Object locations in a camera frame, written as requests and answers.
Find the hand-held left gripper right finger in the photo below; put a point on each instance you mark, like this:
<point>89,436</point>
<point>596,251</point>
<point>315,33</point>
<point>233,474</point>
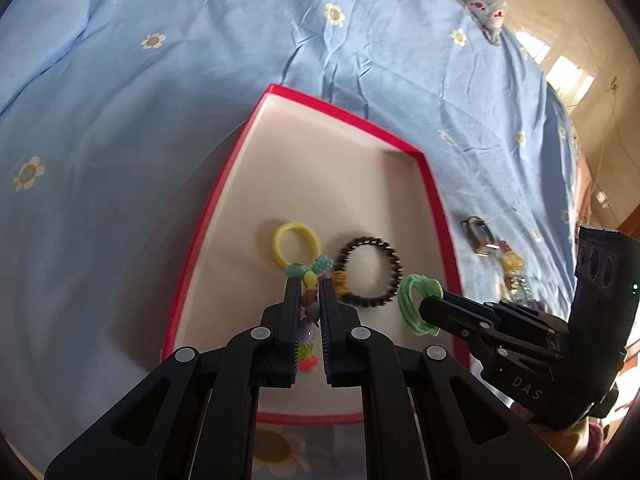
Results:
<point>326,320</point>

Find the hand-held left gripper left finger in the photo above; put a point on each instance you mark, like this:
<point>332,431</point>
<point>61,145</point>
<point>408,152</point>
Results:
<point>294,320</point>

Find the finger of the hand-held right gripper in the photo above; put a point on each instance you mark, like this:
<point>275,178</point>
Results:
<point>500,310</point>
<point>450,315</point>

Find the red shallow box tray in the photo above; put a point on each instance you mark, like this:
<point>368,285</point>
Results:
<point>325,160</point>

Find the person's right hand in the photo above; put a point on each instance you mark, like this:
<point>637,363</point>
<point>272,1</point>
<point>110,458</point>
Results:
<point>555,442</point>

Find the blue floral bedsheet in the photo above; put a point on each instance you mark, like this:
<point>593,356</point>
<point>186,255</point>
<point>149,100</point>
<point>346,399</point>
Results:
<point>150,110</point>

